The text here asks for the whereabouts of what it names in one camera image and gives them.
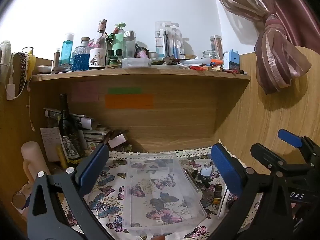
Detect clear illustrated label bottle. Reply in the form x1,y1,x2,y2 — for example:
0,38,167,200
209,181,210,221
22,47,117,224
89,19,107,70

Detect butterfly print tablecloth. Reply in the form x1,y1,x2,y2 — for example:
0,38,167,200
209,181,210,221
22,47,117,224
60,146,265,240

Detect green sticky note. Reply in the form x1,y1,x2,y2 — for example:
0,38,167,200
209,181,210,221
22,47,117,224
108,87,142,95

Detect clear bottle with silver cap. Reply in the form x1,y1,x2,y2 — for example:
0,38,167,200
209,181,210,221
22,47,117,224
124,30,137,58

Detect clear plastic storage box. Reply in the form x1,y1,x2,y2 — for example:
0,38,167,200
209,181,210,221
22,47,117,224
122,153,207,235

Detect glass bottle with blue beads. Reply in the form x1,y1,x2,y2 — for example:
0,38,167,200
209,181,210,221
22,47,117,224
73,37,90,71

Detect pink striped curtain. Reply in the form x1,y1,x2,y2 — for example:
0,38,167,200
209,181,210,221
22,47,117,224
205,0,320,94

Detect white hanging tag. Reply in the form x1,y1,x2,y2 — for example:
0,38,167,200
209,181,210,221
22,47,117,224
5,84,16,101

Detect pink sticky note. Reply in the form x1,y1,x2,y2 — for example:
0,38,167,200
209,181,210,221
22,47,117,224
71,81,99,102

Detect green pump bottle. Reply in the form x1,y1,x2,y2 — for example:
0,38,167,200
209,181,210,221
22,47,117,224
112,23,125,58

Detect metal cylinder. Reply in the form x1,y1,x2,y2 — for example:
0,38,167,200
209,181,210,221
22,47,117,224
12,192,27,208

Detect wooden shelf board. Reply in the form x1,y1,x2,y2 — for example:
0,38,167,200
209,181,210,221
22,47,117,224
31,65,251,82

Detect pen blister packs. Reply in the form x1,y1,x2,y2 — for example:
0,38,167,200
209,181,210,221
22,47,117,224
155,21,185,58

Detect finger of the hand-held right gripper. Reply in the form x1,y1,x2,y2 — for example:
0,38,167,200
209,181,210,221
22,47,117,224
250,143,304,178
278,129,320,165

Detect tall blue liquid bottle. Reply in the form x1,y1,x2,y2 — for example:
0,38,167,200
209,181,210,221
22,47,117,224
59,33,75,65

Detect small glass jar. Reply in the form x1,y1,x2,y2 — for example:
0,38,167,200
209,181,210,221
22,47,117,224
202,50,219,60

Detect orange sticky note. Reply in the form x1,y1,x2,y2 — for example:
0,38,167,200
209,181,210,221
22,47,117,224
105,94,154,109

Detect thin yellow candle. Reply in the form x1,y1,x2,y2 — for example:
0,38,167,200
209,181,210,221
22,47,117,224
57,146,67,169

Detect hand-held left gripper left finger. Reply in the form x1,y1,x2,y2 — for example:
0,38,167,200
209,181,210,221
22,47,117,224
27,142,115,240

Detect white paper card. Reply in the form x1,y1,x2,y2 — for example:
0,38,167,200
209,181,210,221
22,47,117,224
40,127,62,162

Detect clear flat plastic case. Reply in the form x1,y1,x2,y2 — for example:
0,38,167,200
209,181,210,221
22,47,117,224
122,57,152,68

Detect stack of papers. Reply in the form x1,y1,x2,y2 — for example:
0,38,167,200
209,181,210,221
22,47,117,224
43,107,110,143

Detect clear tube of pencils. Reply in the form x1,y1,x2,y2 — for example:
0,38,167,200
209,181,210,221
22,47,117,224
210,35,223,55

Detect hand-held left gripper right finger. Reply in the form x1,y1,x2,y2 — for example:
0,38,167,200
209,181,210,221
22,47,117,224
207,143,297,240

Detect dark wine bottle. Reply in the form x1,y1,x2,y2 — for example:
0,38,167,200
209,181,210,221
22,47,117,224
58,94,84,164

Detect black lace band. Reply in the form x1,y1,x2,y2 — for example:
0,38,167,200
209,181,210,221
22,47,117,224
18,52,27,94

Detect small white box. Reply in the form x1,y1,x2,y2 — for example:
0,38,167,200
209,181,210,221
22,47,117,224
107,134,127,148

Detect black and gold perfume bottle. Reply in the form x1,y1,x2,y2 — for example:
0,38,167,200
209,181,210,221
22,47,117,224
214,184,223,205

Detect clutter of pens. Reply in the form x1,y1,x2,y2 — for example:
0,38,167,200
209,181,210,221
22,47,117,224
179,57,248,75

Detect blue pencil sharpener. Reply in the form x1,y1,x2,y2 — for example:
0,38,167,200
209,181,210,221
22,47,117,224
223,50,240,70

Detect small brown bottle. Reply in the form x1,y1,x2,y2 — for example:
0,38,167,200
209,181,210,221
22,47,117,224
52,49,60,73

